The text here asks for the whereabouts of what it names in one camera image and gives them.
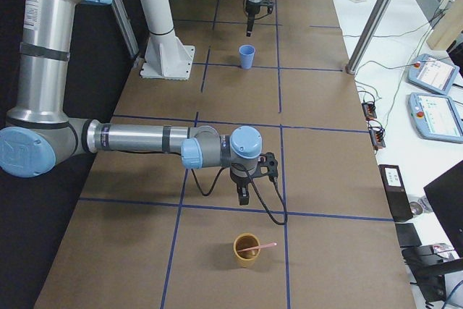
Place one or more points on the black connector box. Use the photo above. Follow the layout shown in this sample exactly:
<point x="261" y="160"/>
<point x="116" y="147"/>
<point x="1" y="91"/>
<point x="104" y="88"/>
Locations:
<point x="369" y="108"/>
<point x="377" y="137"/>

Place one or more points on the pink chopstick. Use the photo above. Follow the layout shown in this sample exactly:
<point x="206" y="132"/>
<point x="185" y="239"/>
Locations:
<point x="258" y="247"/>

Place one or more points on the far black connector box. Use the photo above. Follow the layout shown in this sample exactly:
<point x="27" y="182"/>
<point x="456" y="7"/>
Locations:
<point x="369" y="108"/>

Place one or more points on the aluminium frame post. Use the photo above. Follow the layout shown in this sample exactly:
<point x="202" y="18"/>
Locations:
<point x="369" y="30"/>

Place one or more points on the black monitor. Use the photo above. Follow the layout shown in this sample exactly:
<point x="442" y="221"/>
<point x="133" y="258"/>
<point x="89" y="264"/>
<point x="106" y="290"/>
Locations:
<point x="445" y="197"/>

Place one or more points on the far teach pendant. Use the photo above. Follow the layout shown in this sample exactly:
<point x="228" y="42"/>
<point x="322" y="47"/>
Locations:
<point x="432" y="74"/>

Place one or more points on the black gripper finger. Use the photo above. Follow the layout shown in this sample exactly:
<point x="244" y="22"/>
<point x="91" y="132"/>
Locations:
<point x="250" y="23"/>

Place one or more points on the light blue ribbed cup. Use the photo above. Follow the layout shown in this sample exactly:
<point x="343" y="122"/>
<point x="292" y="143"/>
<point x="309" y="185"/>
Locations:
<point x="246" y="55"/>

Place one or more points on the white pillar with base plate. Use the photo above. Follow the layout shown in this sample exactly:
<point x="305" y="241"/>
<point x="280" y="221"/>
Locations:
<point x="166" y="57"/>

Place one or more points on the teach pendant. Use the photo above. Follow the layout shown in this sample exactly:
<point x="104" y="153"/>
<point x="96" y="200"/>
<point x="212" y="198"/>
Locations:
<point x="432" y="74"/>
<point x="435" y="117"/>

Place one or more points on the near teach pendant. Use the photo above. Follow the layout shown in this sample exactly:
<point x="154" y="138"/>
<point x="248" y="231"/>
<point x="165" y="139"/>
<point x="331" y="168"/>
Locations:
<point x="435" y="117"/>

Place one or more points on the yellow cup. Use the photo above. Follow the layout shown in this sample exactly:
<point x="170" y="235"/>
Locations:
<point x="242" y="248"/>

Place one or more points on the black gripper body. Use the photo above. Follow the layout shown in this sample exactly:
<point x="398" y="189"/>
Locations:
<point x="240" y="179"/>
<point x="251" y="9"/>

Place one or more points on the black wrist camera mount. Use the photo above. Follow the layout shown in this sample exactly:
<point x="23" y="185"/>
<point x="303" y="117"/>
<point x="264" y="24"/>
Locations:
<point x="267" y="166"/>

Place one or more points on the black box with white label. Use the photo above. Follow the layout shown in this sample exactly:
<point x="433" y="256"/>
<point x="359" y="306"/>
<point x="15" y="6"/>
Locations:
<point x="395" y="192"/>

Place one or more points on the near black connector box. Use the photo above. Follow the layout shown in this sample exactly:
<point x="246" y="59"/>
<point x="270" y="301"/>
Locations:
<point x="377" y="137"/>

